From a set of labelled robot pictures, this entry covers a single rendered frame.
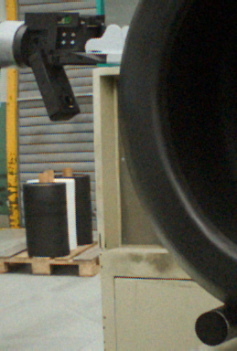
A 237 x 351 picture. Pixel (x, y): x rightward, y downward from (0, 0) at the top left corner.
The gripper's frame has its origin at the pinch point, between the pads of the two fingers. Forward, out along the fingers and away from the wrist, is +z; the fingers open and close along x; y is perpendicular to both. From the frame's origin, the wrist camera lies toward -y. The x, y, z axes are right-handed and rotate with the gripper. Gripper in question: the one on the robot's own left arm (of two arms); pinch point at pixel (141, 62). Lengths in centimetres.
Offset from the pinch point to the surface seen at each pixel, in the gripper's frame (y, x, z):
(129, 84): -2.9, -11.6, 5.7
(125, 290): -47, 55, -35
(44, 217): -125, 485, -378
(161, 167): -12.4, -12.3, 11.0
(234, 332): -32.6, -7.8, 21.1
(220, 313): -30.1, -9.6, 19.9
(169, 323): -53, 54, -23
